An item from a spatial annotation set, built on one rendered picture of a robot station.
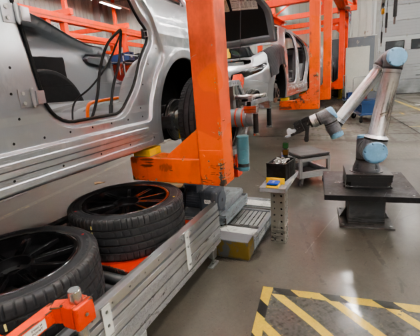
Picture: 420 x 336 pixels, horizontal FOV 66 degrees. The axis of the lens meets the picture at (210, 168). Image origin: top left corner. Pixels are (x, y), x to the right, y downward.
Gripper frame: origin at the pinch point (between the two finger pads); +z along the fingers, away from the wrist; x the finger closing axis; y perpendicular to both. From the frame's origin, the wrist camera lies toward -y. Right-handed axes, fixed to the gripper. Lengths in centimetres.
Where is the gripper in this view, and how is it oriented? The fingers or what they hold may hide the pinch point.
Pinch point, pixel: (287, 137)
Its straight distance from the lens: 245.6
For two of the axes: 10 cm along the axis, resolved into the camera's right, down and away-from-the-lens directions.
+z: -8.1, 3.9, 4.3
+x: -3.5, 2.7, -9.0
